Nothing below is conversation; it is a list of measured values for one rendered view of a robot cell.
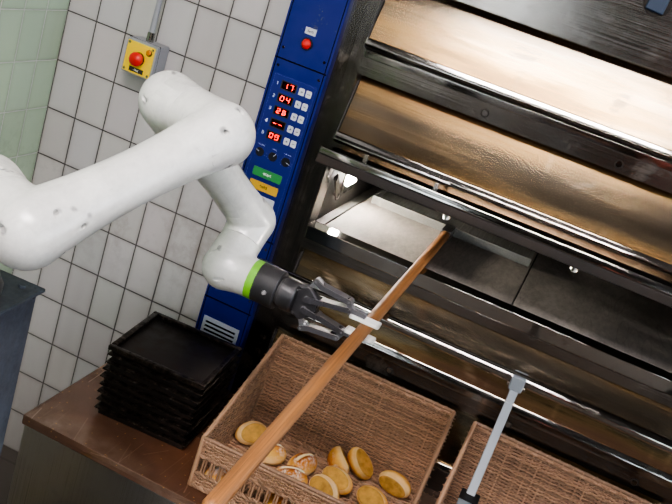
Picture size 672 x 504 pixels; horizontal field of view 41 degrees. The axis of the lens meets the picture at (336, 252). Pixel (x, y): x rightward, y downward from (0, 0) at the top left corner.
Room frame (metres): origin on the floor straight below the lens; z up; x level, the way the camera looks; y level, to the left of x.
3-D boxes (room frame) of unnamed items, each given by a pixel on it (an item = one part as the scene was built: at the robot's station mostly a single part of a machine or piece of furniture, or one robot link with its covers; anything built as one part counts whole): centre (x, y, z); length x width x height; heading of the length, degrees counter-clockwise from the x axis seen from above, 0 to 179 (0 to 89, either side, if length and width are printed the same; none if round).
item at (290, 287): (1.89, 0.04, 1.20); 0.09 x 0.07 x 0.08; 78
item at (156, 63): (2.56, 0.69, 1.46); 0.10 x 0.07 x 0.10; 77
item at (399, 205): (3.01, -0.36, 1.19); 0.55 x 0.36 x 0.03; 78
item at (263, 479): (2.13, -0.15, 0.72); 0.56 x 0.49 x 0.28; 78
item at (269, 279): (1.91, 0.11, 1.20); 0.12 x 0.06 x 0.09; 168
